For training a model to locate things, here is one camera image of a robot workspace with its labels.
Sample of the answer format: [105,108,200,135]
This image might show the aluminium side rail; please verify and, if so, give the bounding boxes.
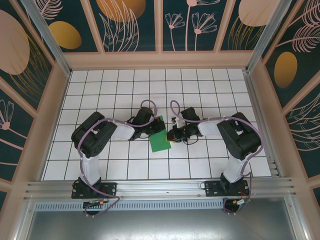
[243,71,285,179]

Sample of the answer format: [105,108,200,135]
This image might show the dark panel with three flowers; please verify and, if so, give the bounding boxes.
[161,0,227,53]

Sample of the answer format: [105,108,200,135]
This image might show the aluminium corner post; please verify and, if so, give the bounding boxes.
[245,0,295,75]
[19,0,73,77]

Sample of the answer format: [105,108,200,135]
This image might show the grey metal sheet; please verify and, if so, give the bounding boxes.
[24,209,301,240]

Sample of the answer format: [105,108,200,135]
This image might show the aluminium frame strut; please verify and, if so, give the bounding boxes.
[13,199,35,240]
[284,197,310,240]

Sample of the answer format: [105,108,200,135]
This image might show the dark panel orange circle leaves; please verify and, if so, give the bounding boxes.
[88,0,159,54]

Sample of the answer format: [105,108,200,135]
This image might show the dark panel with cream circle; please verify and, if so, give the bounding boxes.
[219,0,276,53]

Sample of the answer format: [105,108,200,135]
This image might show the slotted grey cable tray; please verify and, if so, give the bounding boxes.
[33,201,251,211]

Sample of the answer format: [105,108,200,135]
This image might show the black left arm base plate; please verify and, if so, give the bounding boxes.
[71,181,118,200]

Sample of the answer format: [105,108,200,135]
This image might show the aluminium mounting rail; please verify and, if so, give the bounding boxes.
[23,177,297,203]

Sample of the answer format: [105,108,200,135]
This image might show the dark panel with leaf outlines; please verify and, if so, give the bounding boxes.
[284,91,320,179]

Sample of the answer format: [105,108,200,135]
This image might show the dark panel with single flower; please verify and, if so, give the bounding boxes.
[0,82,35,182]

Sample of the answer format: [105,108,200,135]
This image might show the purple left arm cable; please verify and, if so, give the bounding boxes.
[76,99,159,218]

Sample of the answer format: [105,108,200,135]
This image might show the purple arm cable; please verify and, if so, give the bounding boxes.
[169,99,264,216]
[76,99,159,218]

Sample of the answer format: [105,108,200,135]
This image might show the dark panel with golden lines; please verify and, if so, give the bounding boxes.
[0,0,55,112]

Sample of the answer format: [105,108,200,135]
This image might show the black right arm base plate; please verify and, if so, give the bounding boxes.
[204,179,251,198]

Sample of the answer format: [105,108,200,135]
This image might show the small electronics connector board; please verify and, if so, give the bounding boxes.
[231,198,251,208]
[82,198,106,209]

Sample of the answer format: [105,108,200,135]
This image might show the dark panel oval and feather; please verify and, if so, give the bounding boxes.
[263,0,320,109]

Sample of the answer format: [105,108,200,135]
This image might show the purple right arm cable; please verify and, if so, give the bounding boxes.
[169,99,264,216]

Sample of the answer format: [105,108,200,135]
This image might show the dark panel golden oval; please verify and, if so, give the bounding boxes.
[24,0,101,54]

